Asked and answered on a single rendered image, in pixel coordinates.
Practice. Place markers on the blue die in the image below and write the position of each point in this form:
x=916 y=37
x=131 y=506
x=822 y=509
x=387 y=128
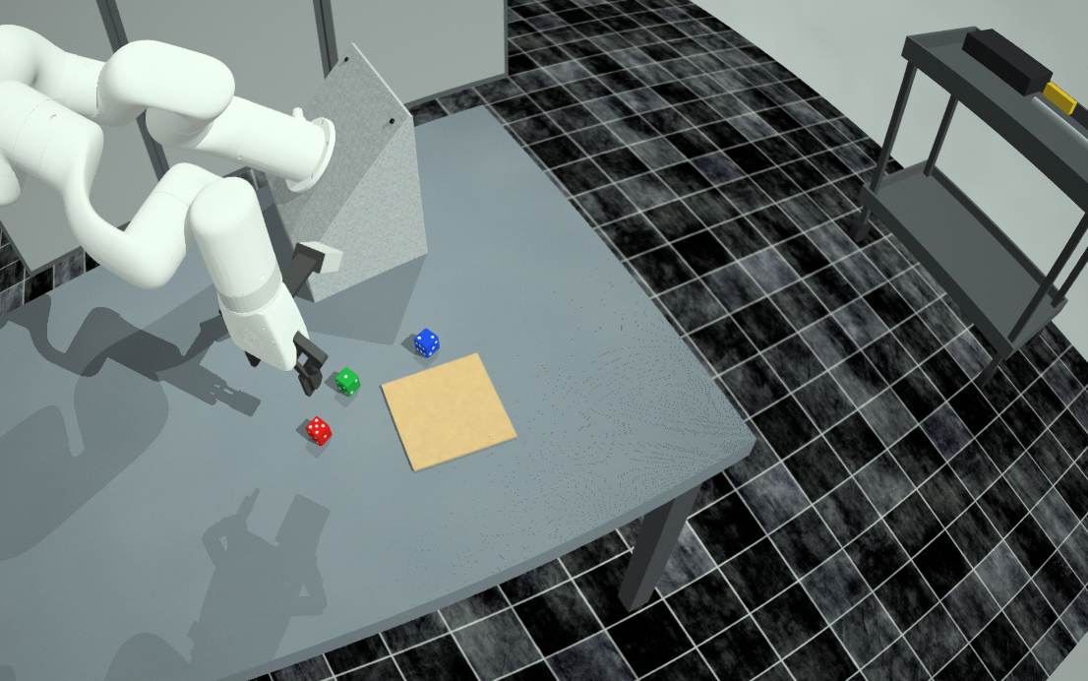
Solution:
x=427 y=343

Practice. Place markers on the tan flat mat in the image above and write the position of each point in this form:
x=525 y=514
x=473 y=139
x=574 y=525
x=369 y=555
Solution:
x=447 y=412

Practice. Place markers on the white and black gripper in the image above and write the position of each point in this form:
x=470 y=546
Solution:
x=275 y=338

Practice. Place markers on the green die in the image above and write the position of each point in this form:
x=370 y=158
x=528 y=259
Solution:
x=347 y=381

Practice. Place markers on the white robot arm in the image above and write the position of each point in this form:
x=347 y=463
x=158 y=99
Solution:
x=62 y=149

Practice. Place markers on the red die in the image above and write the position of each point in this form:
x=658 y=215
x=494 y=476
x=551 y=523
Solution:
x=319 y=431

